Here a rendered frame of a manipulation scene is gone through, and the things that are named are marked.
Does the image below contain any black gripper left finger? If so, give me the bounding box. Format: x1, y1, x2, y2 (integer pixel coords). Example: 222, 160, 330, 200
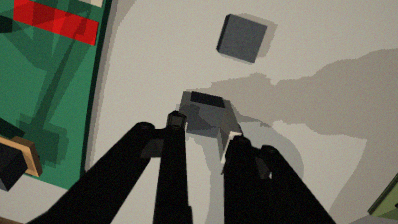
26, 91, 193, 224

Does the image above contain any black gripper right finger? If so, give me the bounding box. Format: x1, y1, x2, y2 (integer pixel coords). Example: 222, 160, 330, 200
217, 100, 336, 224

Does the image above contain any dark grey square block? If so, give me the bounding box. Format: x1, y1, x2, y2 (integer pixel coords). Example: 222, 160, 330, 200
0, 143, 28, 192
216, 14, 268, 63
186, 91, 225, 139

